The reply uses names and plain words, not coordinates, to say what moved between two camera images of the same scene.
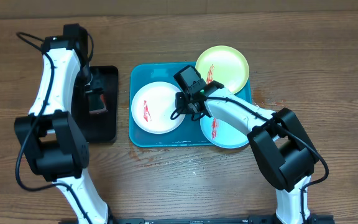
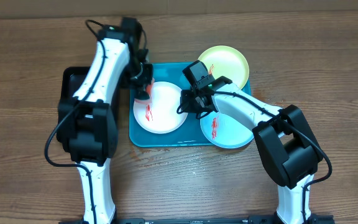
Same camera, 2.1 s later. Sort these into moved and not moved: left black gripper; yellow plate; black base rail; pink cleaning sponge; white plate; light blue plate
Moved: pink cleaning sponge; left black gripper
Not moved: white plate; black base rail; light blue plate; yellow plate
